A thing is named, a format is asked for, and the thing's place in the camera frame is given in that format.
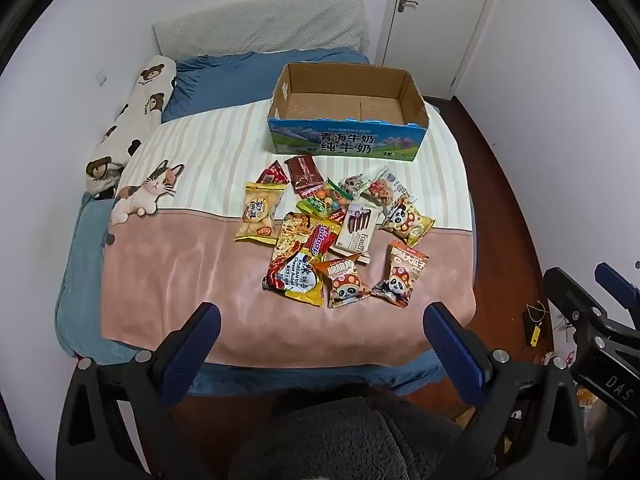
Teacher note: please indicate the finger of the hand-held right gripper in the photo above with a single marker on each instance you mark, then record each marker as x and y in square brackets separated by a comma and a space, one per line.
[616, 281]
[565, 295]

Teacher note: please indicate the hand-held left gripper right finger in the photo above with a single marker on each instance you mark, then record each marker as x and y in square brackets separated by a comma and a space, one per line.
[455, 355]

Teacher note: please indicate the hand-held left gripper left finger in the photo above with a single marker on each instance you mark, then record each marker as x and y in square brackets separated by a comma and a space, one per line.
[192, 350]

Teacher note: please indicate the orange panda snack packet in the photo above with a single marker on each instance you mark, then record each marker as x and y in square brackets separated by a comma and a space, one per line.
[402, 275]
[342, 280]

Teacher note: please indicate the large instant noodle packet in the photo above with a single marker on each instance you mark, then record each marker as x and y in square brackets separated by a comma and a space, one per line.
[295, 275]

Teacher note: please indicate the yellow biscuit packet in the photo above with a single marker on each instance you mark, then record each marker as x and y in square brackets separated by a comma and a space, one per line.
[257, 210]

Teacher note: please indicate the white chocolate stick box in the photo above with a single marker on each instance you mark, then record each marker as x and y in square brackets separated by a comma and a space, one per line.
[355, 227]

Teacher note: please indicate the red spicy strip packet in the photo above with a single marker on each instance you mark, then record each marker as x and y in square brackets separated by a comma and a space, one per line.
[305, 175]

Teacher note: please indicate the blue printed cardboard box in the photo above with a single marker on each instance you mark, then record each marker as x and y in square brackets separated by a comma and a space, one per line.
[345, 142]

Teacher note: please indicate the orange white plastic bag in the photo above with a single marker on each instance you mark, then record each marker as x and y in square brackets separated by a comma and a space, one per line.
[592, 410]

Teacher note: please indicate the cat print striped blanket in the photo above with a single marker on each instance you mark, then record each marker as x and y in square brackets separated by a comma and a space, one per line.
[175, 270]

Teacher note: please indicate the yellow panda snack packet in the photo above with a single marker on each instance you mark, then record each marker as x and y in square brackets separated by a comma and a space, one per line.
[407, 220]

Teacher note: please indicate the yellow red noodle snack packet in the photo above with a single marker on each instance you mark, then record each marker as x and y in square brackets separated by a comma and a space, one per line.
[290, 232]

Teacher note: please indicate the red wafer packet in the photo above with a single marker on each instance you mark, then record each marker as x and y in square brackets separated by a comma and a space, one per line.
[322, 240]

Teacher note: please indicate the white cookie packet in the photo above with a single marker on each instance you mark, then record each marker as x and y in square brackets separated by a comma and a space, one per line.
[386, 187]

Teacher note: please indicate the green snack packet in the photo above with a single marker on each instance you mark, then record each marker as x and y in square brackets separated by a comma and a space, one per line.
[310, 205]

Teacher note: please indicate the small red snack packet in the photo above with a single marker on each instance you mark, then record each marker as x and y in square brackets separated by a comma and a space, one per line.
[272, 175]

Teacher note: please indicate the clear brown snack packet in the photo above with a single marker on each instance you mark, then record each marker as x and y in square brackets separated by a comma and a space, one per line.
[355, 182]

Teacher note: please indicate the colourful candy ball packet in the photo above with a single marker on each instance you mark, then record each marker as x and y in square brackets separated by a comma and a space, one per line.
[327, 195]

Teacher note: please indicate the bear print long pillow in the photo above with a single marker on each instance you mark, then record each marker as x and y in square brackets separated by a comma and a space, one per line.
[145, 95]

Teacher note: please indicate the blue bed sheet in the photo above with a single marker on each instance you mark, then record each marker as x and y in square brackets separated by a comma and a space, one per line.
[225, 80]

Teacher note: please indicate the white door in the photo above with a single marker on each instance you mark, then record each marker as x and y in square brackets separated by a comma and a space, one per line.
[435, 20]

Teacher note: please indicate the white textured pillow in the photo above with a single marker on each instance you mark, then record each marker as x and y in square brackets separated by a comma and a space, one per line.
[260, 25]

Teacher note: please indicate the white wall outlet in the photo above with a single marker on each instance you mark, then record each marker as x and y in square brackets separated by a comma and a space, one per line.
[101, 76]

